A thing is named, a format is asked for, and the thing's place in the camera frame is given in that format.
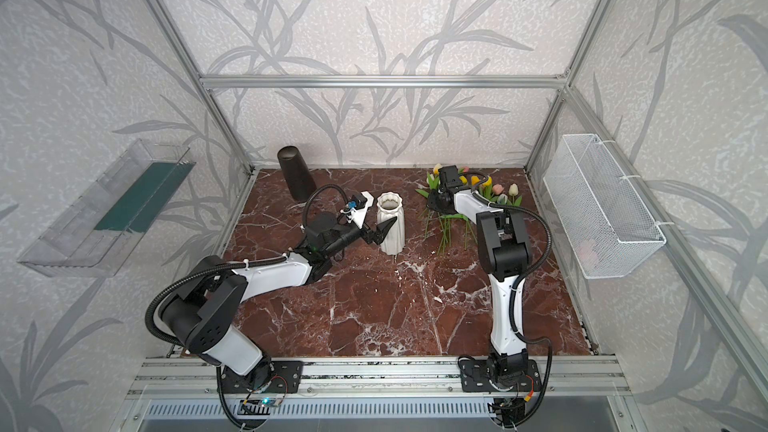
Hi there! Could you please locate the white ribbed ceramic vase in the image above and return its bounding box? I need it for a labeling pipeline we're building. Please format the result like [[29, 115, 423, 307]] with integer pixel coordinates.
[[377, 192, 406, 256]]

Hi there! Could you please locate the tall cream tulip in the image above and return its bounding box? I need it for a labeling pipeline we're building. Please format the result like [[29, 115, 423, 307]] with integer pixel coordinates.
[[416, 172, 440, 198]]

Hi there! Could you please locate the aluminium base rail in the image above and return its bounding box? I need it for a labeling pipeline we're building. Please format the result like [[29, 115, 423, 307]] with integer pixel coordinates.
[[126, 356, 631, 400]]

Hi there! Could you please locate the clear plastic wall shelf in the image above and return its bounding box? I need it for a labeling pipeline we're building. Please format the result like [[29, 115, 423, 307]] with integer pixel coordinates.
[[18, 139, 196, 278]]

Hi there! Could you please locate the white tulip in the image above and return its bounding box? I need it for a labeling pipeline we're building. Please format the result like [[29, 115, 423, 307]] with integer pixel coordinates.
[[508, 183, 522, 206]]

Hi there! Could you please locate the white wire mesh basket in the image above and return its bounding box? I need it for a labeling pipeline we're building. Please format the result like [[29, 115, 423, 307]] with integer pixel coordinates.
[[544, 134, 666, 279]]

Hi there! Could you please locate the black cone vase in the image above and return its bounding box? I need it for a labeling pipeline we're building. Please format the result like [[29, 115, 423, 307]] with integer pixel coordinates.
[[277, 146, 317, 203]]

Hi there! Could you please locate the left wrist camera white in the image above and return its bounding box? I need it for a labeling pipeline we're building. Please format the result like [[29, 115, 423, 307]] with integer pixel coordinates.
[[343, 191, 373, 229]]

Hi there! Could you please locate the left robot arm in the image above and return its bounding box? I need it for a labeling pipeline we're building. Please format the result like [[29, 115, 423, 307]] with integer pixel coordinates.
[[145, 184, 397, 377]]

